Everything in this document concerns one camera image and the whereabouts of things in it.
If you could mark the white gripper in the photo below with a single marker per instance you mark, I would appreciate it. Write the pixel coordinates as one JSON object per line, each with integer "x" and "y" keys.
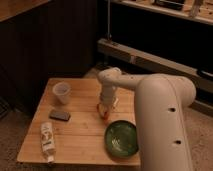
{"x": 108, "y": 95}

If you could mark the wooden table top board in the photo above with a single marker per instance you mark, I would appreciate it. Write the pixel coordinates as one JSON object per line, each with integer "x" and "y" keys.
{"x": 79, "y": 140}

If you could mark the green plate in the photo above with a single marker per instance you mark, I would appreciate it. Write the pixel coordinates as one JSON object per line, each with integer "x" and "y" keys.
{"x": 120, "y": 139}

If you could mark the dark rectangular sponge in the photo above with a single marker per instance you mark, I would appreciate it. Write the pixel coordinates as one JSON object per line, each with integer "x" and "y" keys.
{"x": 59, "y": 115}

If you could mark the white lotion tube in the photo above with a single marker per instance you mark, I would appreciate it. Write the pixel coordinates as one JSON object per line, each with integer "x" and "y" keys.
{"x": 47, "y": 141}

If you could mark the upper wooden shelf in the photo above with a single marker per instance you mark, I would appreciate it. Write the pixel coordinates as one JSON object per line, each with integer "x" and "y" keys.
{"x": 195, "y": 10}

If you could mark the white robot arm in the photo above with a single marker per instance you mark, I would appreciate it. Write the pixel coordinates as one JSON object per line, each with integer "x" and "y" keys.
{"x": 159, "y": 100}

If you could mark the long metal rail shelf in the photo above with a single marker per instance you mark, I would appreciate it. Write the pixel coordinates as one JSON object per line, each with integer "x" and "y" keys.
{"x": 152, "y": 62}

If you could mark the translucent plastic cup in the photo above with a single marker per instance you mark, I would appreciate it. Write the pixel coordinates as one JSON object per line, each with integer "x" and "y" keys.
{"x": 62, "y": 92}

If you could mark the red orange pepper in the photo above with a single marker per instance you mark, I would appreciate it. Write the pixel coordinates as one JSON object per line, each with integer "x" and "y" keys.
{"x": 103, "y": 111}

